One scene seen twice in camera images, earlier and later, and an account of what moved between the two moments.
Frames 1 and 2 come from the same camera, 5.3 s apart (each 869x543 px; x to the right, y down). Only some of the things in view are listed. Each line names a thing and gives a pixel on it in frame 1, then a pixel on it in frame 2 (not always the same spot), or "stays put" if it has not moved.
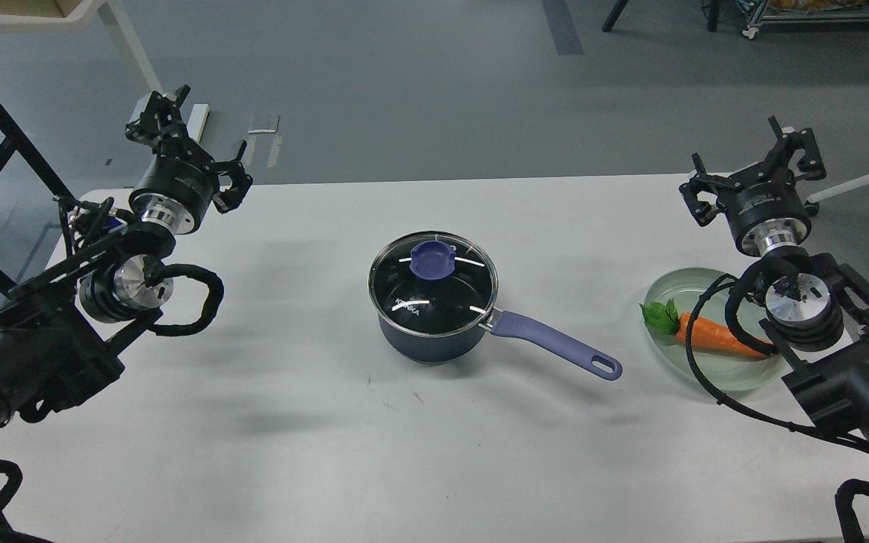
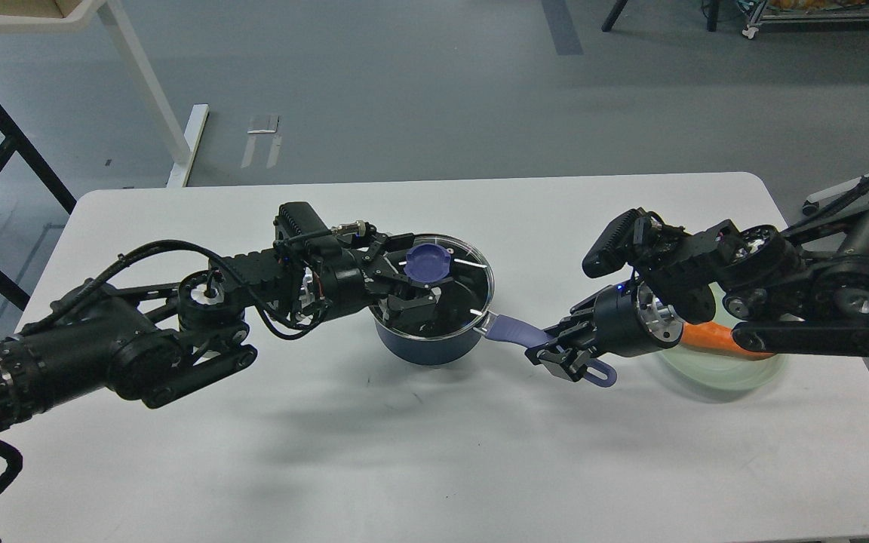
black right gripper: x=764 y=207 to x=628 y=320
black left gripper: x=176 y=188 to x=334 y=270
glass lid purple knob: x=432 y=259 stays put
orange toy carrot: x=663 y=318 stays put
